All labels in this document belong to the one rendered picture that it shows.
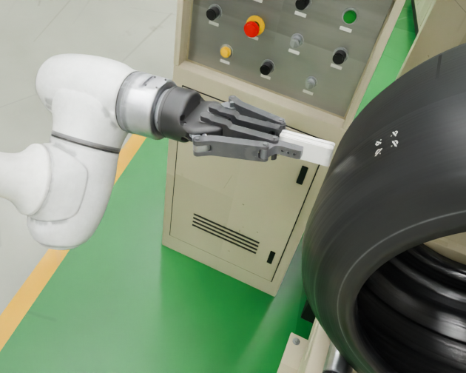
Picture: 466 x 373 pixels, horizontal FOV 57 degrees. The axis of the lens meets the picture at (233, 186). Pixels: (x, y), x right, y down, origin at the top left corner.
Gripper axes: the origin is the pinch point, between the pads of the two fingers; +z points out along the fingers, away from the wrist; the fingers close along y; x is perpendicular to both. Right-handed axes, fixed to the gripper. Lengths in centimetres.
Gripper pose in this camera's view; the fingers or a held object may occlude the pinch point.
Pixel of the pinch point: (305, 148)
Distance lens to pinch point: 56.5
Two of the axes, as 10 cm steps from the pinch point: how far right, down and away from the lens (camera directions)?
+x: -0.3, 7.4, 6.7
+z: 9.2, 2.8, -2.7
